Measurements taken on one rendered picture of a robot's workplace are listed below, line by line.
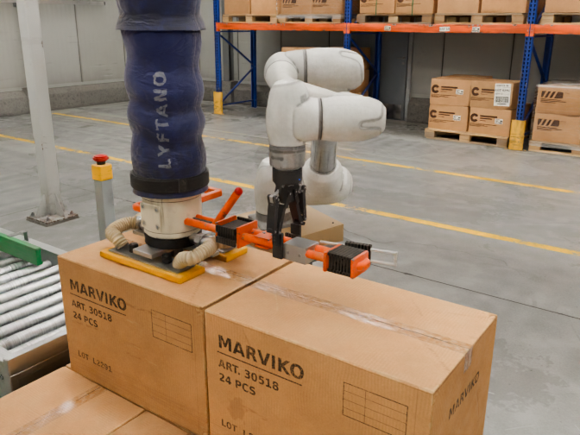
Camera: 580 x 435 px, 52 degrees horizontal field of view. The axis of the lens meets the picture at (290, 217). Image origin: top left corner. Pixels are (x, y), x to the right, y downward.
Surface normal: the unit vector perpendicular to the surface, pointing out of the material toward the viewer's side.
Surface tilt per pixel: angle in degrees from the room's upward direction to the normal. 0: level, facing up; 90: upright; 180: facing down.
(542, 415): 0
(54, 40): 90
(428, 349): 0
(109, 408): 0
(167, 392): 90
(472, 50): 90
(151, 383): 90
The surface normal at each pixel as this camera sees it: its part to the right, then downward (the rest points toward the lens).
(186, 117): 0.58, -0.11
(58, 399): 0.00, -0.95
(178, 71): 0.60, 0.10
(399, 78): -0.59, 0.25
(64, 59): 0.81, 0.18
